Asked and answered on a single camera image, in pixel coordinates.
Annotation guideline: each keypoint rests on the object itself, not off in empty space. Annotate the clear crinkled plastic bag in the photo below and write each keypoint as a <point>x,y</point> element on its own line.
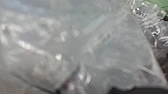
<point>73,50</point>

